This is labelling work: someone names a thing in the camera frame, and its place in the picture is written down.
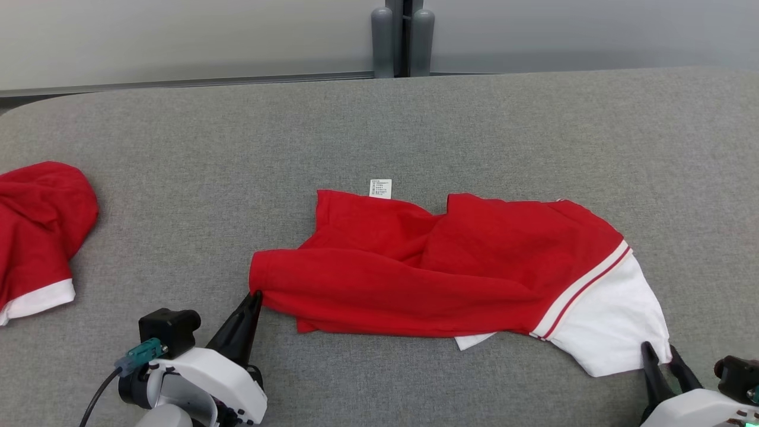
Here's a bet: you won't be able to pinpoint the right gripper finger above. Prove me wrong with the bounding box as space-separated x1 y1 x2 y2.
640 341 678 410
668 346 704 394

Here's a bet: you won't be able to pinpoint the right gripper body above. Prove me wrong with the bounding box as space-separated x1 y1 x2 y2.
639 388 759 427

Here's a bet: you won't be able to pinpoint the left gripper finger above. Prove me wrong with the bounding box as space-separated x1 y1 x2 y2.
206 291 257 361
236 291 263 366

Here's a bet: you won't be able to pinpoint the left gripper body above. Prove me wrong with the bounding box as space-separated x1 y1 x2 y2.
147 347 269 427

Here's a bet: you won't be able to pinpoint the red garment with white stripes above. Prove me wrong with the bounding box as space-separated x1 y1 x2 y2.
248 178 674 378

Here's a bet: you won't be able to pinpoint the red shorts with white waistband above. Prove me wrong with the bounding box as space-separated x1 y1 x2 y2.
0 161 100 327

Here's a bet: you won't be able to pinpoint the teal cable connector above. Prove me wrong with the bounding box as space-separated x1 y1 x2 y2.
114 337 168 377

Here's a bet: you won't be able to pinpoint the thin black cable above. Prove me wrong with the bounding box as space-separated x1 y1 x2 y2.
79 367 122 427

